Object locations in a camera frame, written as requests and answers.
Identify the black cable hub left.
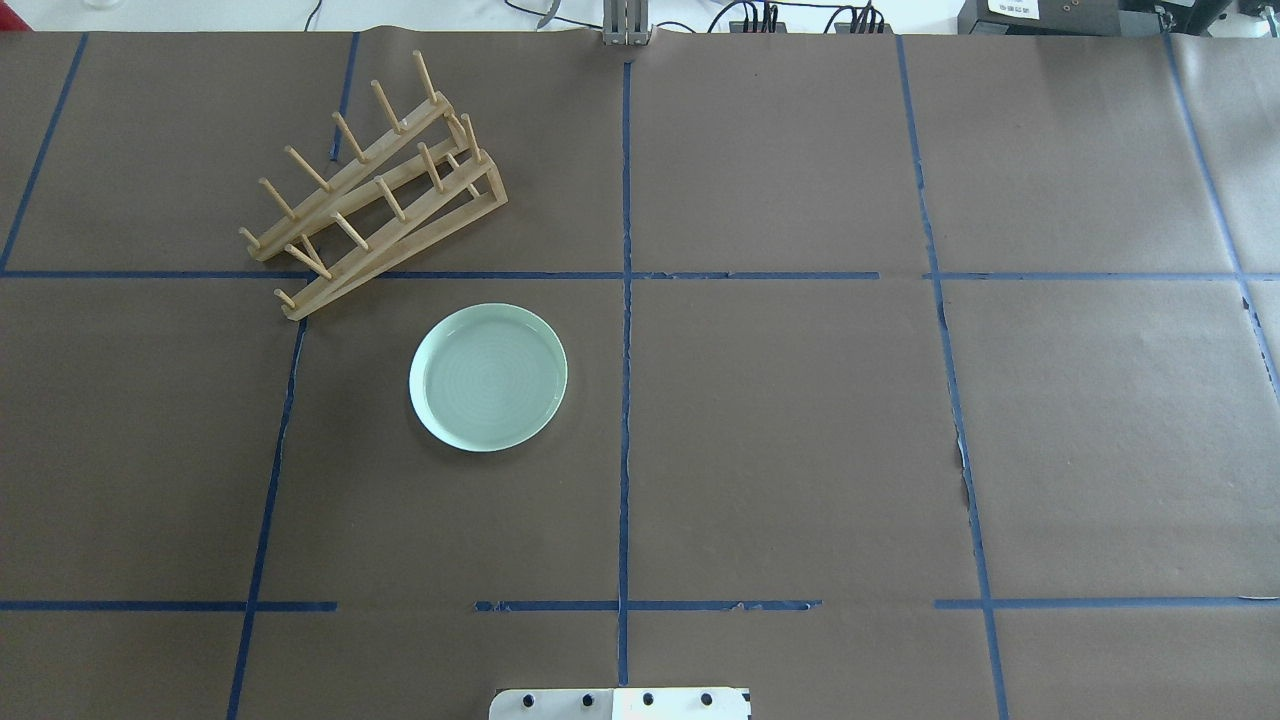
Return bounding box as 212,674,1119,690
727,3,786,35

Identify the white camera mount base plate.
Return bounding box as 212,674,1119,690
488,685,753,719

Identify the wooden dish rack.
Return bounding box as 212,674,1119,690
238,50,509,322

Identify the light green round plate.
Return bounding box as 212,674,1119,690
407,304,570,454

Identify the grey aluminium frame post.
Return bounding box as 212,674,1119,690
602,0,652,46

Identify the black cable hub right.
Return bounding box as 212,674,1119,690
846,3,890,35

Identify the black cable hub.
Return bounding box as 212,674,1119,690
846,3,890,35
727,3,786,35

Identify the black box with label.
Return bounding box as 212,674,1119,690
956,1,1169,37

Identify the brown paper table cover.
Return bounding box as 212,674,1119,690
3,28,1277,719

